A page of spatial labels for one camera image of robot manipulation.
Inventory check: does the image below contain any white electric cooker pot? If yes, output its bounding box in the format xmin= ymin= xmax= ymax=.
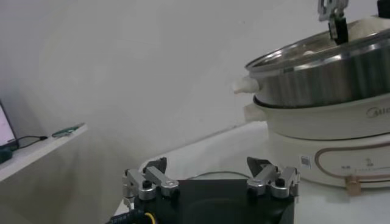
xmin=243 ymin=94 xmax=390 ymax=195

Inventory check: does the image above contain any glass pot lid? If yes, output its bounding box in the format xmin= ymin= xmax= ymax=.
xmin=185 ymin=170 xmax=254 ymax=181

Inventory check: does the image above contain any laptop screen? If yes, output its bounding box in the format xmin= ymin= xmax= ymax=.
xmin=0 ymin=99 xmax=21 ymax=152

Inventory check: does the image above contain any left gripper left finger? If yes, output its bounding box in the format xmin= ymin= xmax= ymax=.
xmin=122 ymin=156 xmax=180 ymax=200

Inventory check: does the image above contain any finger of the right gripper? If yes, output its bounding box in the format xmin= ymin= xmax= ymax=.
xmin=318 ymin=0 xmax=350 ymax=46
xmin=377 ymin=0 xmax=390 ymax=18

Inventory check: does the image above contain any green handled metal scraper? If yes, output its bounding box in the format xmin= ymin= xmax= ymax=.
xmin=51 ymin=123 xmax=86 ymax=138

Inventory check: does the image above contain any perforated steel steamer basket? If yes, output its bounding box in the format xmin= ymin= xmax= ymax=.
xmin=233 ymin=15 xmax=390 ymax=109

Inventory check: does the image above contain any black laptop cable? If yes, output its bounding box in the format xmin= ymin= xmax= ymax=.
xmin=16 ymin=135 xmax=49 ymax=150

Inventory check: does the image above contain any white side table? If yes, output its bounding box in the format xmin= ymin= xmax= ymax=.
xmin=0 ymin=123 xmax=89 ymax=183

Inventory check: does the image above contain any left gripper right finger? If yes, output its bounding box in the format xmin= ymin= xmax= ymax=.
xmin=246 ymin=156 xmax=301 ymax=199

